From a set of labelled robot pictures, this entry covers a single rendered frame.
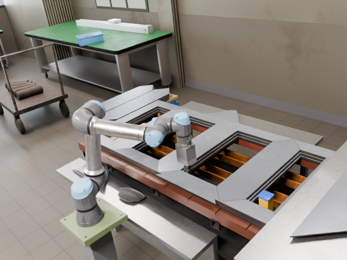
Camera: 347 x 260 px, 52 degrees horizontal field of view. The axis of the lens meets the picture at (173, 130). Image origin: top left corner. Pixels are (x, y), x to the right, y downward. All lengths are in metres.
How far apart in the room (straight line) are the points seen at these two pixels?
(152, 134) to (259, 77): 3.25
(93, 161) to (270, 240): 1.06
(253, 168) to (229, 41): 3.04
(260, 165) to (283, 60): 2.56
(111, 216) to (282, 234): 1.03
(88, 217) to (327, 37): 3.09
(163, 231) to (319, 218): 0.85
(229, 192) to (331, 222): 0.61
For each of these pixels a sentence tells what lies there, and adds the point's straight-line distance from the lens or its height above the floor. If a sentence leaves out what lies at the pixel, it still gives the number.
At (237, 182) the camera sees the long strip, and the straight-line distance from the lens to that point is 1.95.
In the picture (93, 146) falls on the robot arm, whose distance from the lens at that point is 1.97.
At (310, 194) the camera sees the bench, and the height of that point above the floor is 1.05.
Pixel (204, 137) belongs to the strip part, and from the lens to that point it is 2.37.
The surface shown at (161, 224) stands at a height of 0.68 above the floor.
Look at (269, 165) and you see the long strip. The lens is 2.09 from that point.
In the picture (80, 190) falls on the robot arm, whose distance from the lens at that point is 1.97.
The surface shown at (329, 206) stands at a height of 1.07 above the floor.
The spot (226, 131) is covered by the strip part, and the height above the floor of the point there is 0.87.
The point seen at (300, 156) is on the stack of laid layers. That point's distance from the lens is 2.24.
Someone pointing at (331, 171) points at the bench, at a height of 1.05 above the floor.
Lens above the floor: 2.03
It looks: 28 degrees down
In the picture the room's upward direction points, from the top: 7 degrees counter-clockwise
